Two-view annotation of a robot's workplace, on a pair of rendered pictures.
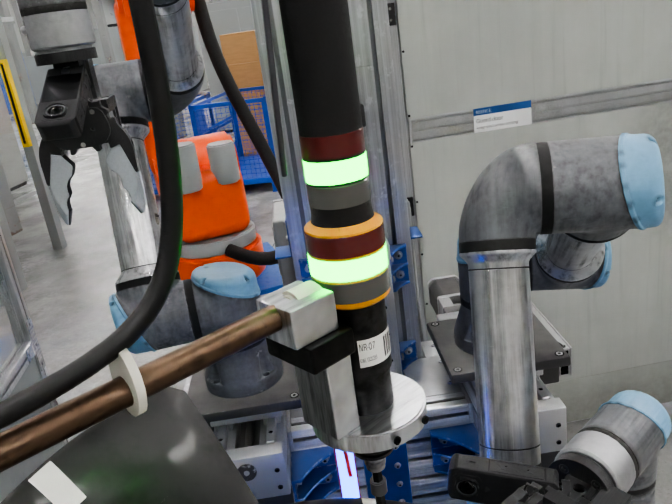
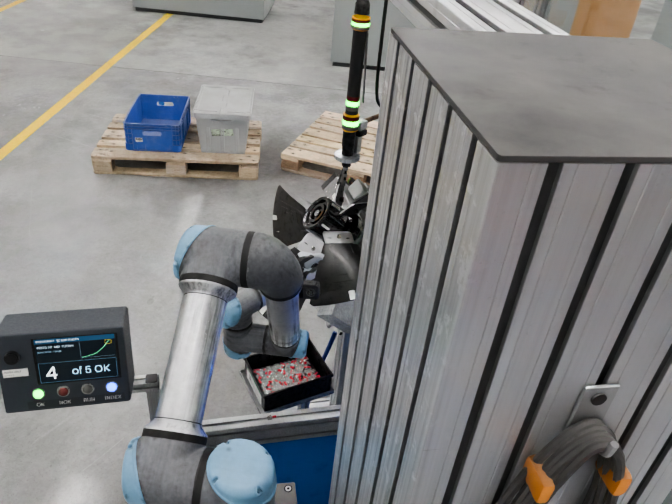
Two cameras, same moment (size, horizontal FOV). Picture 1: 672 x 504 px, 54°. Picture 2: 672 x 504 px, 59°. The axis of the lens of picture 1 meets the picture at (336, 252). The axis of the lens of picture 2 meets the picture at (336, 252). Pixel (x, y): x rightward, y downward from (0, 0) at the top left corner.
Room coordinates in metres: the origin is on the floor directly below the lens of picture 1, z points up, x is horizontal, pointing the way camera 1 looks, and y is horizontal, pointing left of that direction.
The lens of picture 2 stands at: (1.79, -0.28, 2.15)
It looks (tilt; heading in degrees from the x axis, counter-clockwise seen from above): 35 degrees down; 170
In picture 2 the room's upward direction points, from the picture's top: 6 degrees clockwise
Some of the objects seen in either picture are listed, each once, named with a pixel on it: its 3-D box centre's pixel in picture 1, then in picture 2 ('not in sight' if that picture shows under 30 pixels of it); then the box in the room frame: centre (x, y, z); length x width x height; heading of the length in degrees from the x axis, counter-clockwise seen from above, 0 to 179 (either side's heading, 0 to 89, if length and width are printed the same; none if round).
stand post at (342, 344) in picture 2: not in sight; (341, 376); (0.20, 0.09, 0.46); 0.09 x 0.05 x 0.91; 5
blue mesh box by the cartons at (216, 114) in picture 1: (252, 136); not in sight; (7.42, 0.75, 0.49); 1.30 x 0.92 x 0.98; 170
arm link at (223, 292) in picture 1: (225, 300); not in sight; (1.14, 0.22, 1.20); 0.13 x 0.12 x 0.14; 101
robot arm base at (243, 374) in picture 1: (240, 354); not in sight; (1.14, 0.21, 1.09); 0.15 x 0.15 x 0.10
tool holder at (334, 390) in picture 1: (347, 353); (351, 140); (0.33, 0.00, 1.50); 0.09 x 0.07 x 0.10; 130
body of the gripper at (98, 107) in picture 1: (79, 100); not in sight; (0.85, 0.29, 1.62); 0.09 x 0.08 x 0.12; 5
